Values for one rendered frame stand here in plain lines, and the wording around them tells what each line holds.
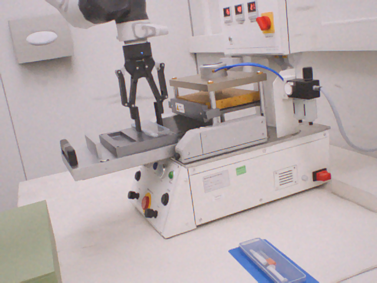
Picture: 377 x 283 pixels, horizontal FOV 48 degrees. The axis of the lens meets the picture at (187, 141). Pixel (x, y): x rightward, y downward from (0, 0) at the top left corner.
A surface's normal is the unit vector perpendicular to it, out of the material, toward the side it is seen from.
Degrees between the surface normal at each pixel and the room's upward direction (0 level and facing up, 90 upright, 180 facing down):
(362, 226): 0
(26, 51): 90
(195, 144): 90
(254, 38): 90
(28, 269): 3
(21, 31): 90
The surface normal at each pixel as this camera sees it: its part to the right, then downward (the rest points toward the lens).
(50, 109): 0.36, 0.19
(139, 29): -0.14, 0.26
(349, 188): -0.92, 0.22
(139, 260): -0.14, -0.96
